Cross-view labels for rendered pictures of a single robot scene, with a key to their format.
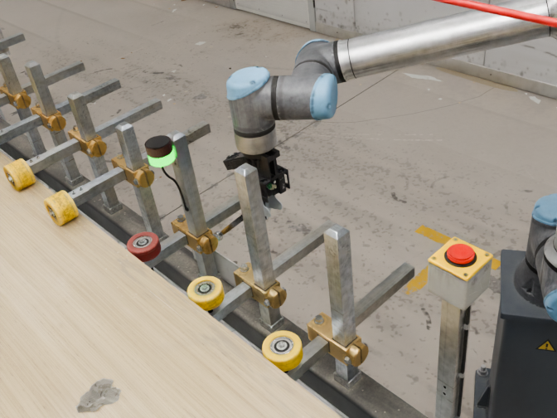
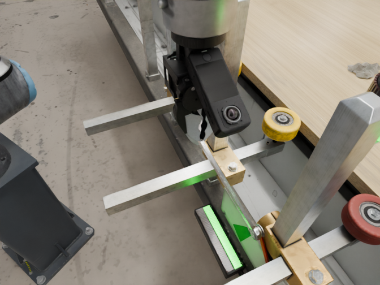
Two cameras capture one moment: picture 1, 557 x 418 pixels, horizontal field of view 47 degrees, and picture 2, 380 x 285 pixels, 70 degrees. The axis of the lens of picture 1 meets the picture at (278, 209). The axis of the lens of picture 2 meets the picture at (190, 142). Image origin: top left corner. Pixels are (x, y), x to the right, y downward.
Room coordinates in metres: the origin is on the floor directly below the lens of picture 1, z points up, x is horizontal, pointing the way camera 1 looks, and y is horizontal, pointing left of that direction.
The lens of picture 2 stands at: (1.53, 0.10, 1.32)
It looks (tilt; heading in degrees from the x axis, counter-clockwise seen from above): 49 degrees down; 195
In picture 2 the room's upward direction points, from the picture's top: straight up
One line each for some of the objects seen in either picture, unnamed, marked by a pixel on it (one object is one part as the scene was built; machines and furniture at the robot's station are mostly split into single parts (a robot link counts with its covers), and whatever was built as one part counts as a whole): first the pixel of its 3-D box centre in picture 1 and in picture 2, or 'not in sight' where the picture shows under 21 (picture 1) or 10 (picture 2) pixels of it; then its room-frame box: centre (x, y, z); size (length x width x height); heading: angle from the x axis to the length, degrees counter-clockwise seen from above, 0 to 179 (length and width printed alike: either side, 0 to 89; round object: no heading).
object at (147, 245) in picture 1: (147, 257); (359, 227); (1.25, 0.34, 0.85); 0.08 x 0.08 x 0.11
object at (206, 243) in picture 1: (194, 235); (291, 250); (1.32, 0.23, 0.85); 0.14 x 0.06 x 0.05; 39
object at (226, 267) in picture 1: (220, 265); (251, 249); (1.30, 0.17, 0.75); 0.26 x 0.01 x 0.10; 39
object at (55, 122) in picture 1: (49, 117); not in sight; (1.91, 0.69, 0.95); 0.14 x 0.06 x 0.05; 39
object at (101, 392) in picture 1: (95, 392); (367, 67); (0.80, 0.40, 0.91); 0.09 x 0.07 x 0.02; 114
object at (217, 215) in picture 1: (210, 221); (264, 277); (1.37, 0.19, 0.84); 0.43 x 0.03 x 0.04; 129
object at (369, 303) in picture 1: (349, 321); (163, 107); (0.98, -0.12, 0.81); 0.44 x 0.03 x 0.04; 129
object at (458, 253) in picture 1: (460, 255); not in sight; (0.71, -0.26, 1.22); 0.04 x 0.04 x 0.02
